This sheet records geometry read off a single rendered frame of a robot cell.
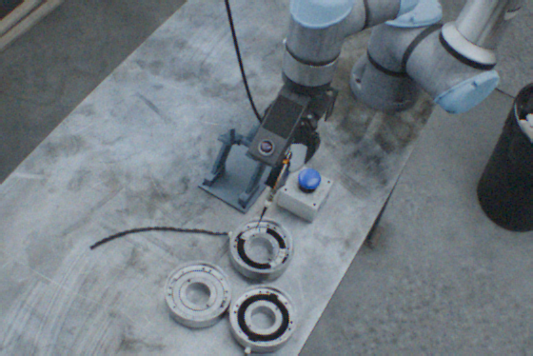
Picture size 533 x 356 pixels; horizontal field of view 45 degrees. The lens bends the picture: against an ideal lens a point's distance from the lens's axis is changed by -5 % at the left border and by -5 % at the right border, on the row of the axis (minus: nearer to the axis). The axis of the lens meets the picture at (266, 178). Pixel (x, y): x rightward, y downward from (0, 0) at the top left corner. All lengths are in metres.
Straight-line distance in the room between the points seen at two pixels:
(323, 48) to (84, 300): 0.55
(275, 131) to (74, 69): 1.68
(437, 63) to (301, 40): 0.40
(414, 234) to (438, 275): 0.16
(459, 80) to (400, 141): 0.21
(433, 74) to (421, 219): 1.09
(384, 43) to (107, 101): 0.54
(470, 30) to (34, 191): 0.81
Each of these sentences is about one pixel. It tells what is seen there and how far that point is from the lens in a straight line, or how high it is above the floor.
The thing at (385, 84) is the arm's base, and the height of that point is 0.86.
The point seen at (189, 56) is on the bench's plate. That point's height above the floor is 0.80.
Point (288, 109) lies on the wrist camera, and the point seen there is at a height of 1.09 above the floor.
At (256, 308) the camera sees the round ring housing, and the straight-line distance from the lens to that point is 1.06.
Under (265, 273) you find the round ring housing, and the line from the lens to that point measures 1.07.
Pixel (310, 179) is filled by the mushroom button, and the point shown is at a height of 0.87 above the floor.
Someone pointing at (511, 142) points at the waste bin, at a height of 0.35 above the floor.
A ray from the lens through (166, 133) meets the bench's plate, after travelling 1.27.
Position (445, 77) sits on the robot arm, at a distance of 1.20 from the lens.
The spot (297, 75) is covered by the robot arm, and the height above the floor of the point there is 1.15.
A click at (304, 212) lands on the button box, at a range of 1.16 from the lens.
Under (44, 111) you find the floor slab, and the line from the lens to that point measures 2.42.
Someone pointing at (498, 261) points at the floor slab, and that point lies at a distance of 2.26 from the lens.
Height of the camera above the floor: 1.78
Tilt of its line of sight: 54 degrees down
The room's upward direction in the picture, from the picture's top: 10 degrees clockwise
